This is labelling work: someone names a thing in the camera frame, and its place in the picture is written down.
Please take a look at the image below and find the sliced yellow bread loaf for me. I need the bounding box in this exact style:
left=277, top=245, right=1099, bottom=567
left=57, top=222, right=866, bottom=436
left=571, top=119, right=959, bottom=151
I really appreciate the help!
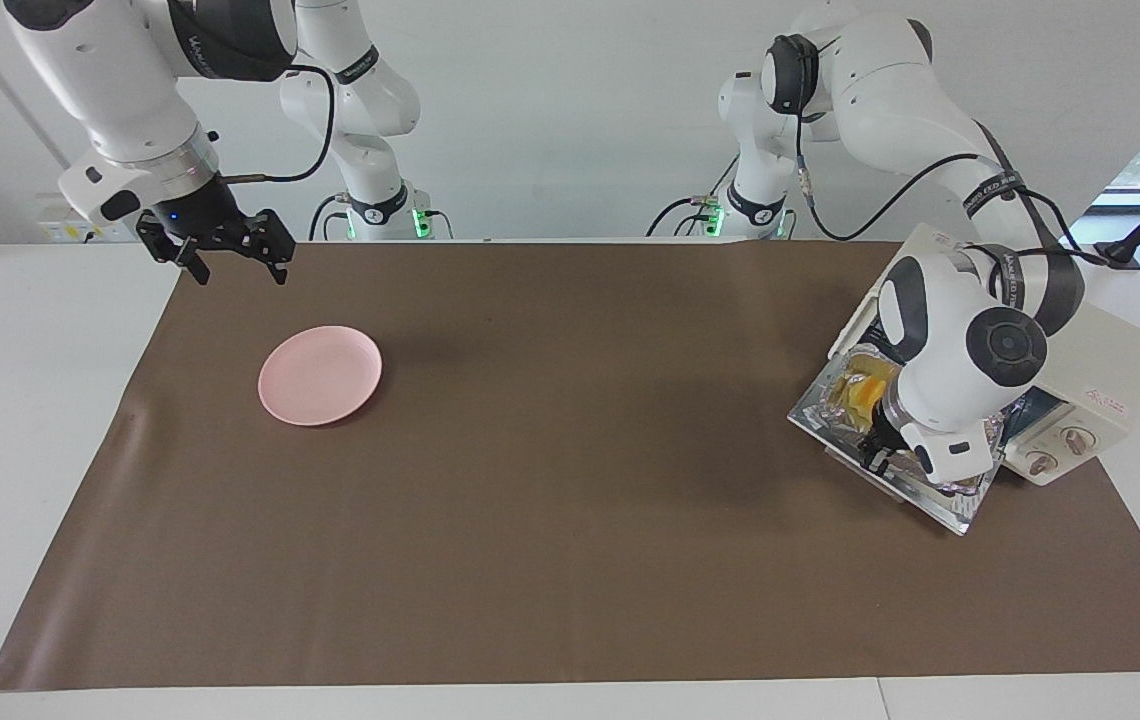
left=835, top=365, right=899, bottom=421

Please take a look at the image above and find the aluminium foil tray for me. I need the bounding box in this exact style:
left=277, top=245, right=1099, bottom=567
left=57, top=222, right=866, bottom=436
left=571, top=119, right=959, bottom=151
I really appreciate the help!
left=810, top=345, right=991, bottom=501

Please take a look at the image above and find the glass oven door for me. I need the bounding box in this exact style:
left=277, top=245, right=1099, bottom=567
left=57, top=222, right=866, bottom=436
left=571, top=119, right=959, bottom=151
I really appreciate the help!
left=787, top=345, right=1006, bottom=536

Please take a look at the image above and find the white toaster oven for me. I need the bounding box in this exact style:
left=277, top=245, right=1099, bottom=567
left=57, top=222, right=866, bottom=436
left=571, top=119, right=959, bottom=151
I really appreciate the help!
left=827, top=222, right=1140, bottom=488

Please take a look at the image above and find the pink round plate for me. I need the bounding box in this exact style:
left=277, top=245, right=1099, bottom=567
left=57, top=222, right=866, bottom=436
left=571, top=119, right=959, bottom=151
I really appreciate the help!
left=258, top=325, right=383, bottom=428

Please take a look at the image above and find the white power strip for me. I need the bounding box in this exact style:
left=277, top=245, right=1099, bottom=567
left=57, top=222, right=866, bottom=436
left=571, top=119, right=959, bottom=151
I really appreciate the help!
left=38, top=195, right=101, bottom=244

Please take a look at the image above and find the brown table mat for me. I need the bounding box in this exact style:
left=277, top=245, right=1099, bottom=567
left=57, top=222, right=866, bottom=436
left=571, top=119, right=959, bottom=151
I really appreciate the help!
left=0, top=238, right=1140, bottom=693

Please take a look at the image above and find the black right base cable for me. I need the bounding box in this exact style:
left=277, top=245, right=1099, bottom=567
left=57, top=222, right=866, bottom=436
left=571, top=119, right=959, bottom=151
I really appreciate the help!
left=308, top=195, right=346, bottom=241

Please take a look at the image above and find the black base cable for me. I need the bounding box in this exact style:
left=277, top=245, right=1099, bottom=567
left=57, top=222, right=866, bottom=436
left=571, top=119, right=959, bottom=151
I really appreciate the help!
left=308, top=195, right=346, bottom=241
left=645, top=155, right=741, bottom=239

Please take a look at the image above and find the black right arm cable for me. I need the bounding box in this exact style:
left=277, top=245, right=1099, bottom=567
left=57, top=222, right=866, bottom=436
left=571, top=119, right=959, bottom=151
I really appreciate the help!
left=220, top=62, right=336, bottom=186

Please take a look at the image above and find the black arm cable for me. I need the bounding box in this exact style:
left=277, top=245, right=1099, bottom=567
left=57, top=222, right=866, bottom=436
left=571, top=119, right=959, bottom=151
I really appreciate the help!
left=792, top=35, right=1111, bottom=266
left=220, top=62, right=336, bottom=186

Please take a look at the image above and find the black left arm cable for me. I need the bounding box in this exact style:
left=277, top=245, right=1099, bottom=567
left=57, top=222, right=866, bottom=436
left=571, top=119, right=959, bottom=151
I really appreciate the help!
left=792, top=35, right=1111, bottom=266

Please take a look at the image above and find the black left base cable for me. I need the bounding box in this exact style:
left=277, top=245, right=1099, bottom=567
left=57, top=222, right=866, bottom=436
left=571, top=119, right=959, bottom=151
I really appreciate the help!
left=645, top=155, right=741, bottom=239

